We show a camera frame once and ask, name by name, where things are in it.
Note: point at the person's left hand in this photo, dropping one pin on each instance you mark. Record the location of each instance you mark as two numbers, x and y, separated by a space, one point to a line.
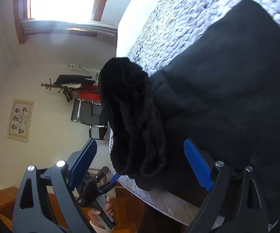
94 214

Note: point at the white pole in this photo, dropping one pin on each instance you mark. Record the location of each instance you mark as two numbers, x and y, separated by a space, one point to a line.
81 67

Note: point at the black chrome chair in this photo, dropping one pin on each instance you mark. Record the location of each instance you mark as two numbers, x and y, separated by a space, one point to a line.
84 114

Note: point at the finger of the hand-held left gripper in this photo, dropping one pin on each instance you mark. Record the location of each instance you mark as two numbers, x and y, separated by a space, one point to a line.
114 178
102 172

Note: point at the hanging red garment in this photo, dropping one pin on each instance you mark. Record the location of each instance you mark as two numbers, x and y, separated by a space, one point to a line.
89 92

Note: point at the wall poster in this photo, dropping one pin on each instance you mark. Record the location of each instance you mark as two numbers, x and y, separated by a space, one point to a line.
20 120

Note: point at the wooden coat rack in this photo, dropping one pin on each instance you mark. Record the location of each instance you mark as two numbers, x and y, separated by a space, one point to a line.
55 85

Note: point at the person's left forearm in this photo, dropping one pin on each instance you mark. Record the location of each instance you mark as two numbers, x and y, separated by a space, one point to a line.
97 228

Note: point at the hanging black garment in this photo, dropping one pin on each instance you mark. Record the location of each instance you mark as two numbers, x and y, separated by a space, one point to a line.
72 79

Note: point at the wooden framed window with curtain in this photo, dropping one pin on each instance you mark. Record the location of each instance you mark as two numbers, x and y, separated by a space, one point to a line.
57 0

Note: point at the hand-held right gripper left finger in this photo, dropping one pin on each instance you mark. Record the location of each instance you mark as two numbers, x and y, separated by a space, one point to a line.
84 160

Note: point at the bed with pale sheet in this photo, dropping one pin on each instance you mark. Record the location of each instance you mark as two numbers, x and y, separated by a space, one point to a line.
132 17

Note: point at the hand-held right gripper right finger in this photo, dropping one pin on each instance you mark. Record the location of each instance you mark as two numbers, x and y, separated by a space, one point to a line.
198 167

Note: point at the lavender quilted bedspread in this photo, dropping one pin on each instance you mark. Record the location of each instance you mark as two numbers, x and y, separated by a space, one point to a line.
178 29

